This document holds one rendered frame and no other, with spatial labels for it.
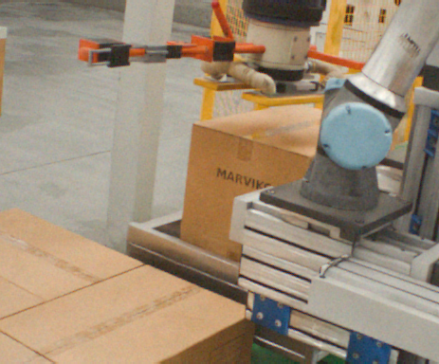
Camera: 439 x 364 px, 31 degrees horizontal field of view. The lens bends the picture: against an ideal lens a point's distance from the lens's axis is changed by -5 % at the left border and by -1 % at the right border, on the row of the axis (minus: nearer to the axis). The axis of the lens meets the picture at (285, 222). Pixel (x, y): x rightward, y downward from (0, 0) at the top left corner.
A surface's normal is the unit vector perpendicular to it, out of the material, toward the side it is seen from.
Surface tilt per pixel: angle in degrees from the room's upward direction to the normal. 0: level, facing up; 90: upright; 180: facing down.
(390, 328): 90
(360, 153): 97
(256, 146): 90
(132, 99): 90
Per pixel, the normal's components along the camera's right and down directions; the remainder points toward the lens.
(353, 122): -0.11, 0.43
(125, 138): -0.53, 0.21
